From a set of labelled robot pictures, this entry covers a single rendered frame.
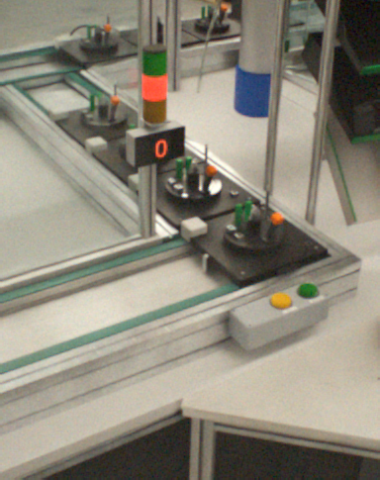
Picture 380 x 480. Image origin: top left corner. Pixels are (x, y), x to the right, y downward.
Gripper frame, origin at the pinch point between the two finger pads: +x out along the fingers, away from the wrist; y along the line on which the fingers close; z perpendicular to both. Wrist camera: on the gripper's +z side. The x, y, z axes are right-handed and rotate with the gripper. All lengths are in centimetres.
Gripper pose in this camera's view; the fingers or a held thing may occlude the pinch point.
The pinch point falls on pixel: (376, 110)
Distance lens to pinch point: 187.1
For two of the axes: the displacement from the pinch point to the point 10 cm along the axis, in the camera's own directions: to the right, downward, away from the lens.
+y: -8.9, 2.5, -3.7
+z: -1.2, -9.3, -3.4
